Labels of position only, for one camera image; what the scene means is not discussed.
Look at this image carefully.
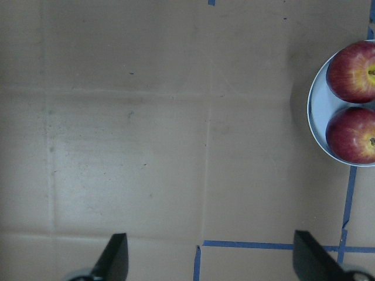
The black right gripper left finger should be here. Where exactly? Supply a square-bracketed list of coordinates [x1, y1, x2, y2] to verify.
[90, 233, 128, 281]

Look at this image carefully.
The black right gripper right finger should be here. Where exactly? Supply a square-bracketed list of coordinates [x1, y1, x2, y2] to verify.
[293, 230, 353, 281]

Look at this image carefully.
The red apple on plate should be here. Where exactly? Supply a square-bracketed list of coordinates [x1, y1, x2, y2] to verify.
[326, 107, 374, 165]
[326, 40, 374, 104]

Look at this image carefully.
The light blue plate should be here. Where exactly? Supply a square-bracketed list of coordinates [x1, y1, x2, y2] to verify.
[307, 52, 374, 167]

